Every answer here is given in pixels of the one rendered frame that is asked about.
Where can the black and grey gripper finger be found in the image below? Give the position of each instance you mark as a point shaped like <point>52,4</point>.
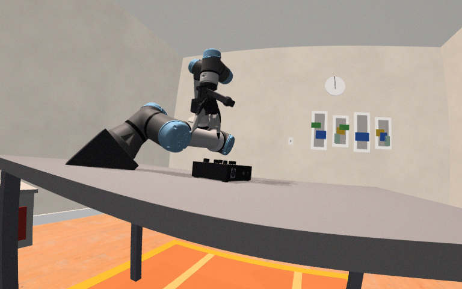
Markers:
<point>201,113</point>
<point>215,122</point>

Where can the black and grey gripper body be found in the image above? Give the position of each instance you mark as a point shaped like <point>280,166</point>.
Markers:
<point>211,103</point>

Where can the black lighting desk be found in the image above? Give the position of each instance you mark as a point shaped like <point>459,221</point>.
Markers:
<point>221,171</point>

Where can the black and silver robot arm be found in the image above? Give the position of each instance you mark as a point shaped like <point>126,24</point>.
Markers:
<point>152,122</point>

